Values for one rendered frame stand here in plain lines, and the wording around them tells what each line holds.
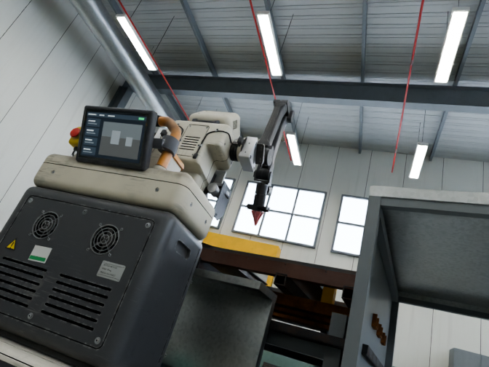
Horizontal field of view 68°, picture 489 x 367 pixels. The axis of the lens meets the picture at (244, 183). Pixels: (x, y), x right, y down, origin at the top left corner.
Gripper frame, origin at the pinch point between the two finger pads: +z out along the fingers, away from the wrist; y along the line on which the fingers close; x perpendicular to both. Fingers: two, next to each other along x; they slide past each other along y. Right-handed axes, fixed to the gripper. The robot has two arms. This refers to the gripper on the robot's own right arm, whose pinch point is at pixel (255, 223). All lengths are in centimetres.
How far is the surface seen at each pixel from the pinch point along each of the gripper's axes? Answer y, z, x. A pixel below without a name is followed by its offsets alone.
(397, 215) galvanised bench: -61, -16, 18
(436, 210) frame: -71, -20, 41
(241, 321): -9.6, 37.6, 26.0
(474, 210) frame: -81, -21, 42
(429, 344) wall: -202, 272, -804
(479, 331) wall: -302, 221, -829
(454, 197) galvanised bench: -76, -24, 40
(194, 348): 7, 52, 30
